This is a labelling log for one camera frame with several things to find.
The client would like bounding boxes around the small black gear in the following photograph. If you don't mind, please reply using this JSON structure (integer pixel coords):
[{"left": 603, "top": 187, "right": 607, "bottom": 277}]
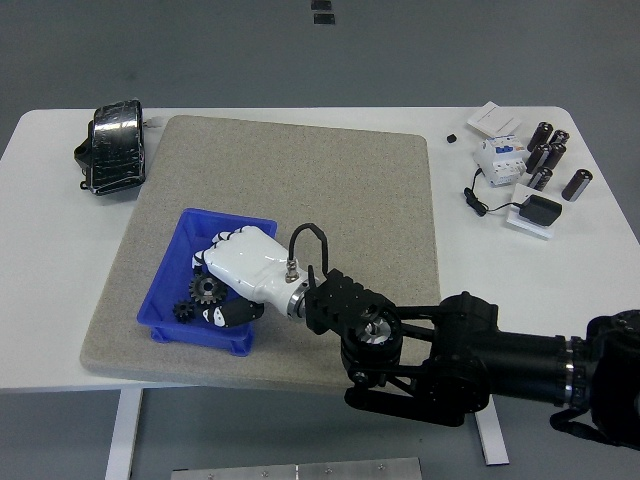
[{"left": 172, "top": 299, "right": 197, "bottom": 325}]

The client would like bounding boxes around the blue plastic box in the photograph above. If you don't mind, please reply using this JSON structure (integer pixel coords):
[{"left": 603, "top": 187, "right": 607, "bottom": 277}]
[{"left": 136, "top": 208, "right": 279, "bottom": 357}]

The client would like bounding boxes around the grey metal plate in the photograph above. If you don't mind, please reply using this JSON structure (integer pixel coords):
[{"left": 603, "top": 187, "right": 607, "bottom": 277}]
[{"left": 170, "top": 457, "right": 422, "bottom": 480}]

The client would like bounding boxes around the white table leg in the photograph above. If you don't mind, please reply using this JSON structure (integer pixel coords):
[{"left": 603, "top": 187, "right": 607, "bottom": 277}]
[
  {"left": 473, "top": 412, "right": 510, "bottom": 466},
  {"left": 103, "top": 388, "right": 144, "bottom": 480}
]

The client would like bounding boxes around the black adapter cord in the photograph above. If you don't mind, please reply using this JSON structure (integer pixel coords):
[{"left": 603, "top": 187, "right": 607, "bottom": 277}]
[{"left": 462, "top": 168, "right": 521, "bottom": 218}]

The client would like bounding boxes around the black power adapter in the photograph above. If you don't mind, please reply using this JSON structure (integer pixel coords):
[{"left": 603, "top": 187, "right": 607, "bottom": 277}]
[{"left": 516, "top": 194, "right": 563, "bottom": 227}]

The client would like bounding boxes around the white circuit breaker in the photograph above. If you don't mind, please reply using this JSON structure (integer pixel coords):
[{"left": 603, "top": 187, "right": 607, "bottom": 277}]
[{"left": 473, "top": 135, "right": 527, "bottom": 188}]

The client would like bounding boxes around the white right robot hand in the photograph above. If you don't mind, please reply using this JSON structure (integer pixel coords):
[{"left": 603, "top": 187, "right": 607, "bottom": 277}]
[{"left": 189, "top": 225, "right": 311, "bottom": 330}]

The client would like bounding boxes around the white flat panel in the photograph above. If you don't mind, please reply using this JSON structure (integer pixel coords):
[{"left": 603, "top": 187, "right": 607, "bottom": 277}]
[{"left": 505, "top": 182, "right": 555, "bottom": 240}]

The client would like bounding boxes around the large black gear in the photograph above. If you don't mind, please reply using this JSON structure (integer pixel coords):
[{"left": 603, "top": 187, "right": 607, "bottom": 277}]
[{"left": 188, "top": 274, "right": 227, "bottom": 306}]

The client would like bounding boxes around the grey-brown mat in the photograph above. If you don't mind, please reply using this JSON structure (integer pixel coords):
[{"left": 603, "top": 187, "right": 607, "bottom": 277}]
[{"left": 79, "top": 114, "right": 442, "bottom": 397}]

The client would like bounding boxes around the black tape-wrapped device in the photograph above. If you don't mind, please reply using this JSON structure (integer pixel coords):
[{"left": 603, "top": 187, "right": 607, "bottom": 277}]
[{"left": 73, "top": 98, "right": 148, "bottom": 197}]

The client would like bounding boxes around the white wall switch panel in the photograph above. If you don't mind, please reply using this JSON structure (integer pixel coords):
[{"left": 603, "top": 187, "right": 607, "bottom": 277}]
[{"left": 466, "top": 101, "right": 523, "bottom": 136}]

